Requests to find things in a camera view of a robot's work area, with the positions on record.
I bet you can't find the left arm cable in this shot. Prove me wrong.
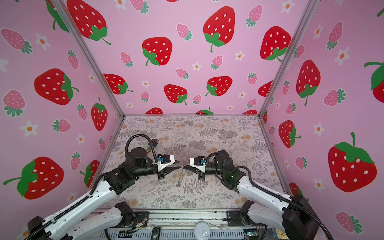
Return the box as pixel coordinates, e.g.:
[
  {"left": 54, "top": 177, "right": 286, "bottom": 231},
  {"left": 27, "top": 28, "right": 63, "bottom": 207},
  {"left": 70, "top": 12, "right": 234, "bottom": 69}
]
[{"left": 124, "top": 133, "right": 158, "bottom": 163}]

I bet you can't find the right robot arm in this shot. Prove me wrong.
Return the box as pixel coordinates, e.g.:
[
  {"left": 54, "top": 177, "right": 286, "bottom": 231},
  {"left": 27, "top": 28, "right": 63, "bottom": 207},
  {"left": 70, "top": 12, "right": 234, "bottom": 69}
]
[{"left": 183, "top": 150, "right": 320, "bottom": 240}]

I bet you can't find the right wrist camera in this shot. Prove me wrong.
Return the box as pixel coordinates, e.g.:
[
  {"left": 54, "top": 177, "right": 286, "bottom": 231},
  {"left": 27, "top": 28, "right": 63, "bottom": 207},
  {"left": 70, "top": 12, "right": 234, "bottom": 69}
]
[{"left": 189, "top": 156, "right": 207, "bottom": 169}]

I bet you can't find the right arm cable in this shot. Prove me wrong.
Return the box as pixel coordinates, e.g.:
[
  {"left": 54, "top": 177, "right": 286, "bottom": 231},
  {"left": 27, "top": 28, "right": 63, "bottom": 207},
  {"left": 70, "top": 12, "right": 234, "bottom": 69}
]
[{"left": 205, "top": 152, "right": 334, "bottom": 240}]

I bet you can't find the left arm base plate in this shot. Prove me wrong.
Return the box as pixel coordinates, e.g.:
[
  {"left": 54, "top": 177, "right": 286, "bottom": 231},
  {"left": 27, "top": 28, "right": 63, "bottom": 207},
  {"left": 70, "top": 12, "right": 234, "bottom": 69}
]
[{"left": 113, "top": 212, "right": 150, "bottom": 229}]

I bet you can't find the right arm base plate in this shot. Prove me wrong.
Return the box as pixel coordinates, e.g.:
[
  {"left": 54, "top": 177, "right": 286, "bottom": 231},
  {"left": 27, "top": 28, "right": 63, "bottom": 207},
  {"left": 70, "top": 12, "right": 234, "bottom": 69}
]
[{"left": 223, "top": 211, "right": 267, "bottom": 227}]

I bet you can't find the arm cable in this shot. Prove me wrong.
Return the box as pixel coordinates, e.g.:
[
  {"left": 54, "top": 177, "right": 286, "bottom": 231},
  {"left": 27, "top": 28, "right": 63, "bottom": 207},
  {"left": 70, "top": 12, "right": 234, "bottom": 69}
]
[
  {"left": 124, "top": 133, "right": 158, "bottom": 163},
  {"left": 205, "top": 152, "right": 334, "bottom": 240}
]

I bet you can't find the aluminium front rail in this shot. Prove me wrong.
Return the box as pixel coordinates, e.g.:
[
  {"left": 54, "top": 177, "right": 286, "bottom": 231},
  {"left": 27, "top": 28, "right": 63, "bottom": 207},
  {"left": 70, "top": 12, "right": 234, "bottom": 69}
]
[{"left": 83, "top": 208, "right": 316, "bottom": 240}]

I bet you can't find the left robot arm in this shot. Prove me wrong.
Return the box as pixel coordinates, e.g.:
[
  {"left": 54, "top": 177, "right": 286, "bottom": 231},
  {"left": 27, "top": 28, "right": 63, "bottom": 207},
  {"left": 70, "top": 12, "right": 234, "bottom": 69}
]
[{"left": 27, "top": 148, "right": 177, "bottom": 240}]

